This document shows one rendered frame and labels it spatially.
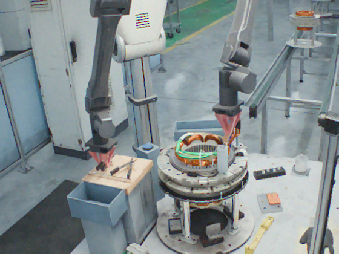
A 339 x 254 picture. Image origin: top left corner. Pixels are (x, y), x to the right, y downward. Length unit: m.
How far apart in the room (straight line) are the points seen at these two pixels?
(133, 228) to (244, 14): 0.83
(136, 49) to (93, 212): 0.69
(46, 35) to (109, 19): 2.43
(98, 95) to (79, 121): 2.35
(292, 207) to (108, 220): 0.78
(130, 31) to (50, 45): 1.97
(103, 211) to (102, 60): 0.48
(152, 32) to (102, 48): 0.51
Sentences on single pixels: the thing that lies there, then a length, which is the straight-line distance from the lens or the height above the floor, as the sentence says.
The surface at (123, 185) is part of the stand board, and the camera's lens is 1.34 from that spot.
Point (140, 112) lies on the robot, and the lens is 1.74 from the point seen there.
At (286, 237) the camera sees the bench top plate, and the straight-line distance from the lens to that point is 1.53.
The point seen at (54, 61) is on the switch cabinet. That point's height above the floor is 0.98.
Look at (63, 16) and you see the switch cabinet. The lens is 3.35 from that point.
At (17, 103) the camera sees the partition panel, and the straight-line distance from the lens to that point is 3.69.
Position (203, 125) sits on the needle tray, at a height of 1.04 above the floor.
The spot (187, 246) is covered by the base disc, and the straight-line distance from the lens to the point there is 1.46.
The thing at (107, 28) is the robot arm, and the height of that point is 1.60.
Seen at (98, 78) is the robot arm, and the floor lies 1.43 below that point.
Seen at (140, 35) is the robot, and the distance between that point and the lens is 1.61.
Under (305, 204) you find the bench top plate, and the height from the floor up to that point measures 0.78.
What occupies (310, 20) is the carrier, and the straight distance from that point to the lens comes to 4.08.
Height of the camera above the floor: 1.79
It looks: 25 degrees down
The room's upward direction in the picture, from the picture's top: 5 degrees counter-clockwise
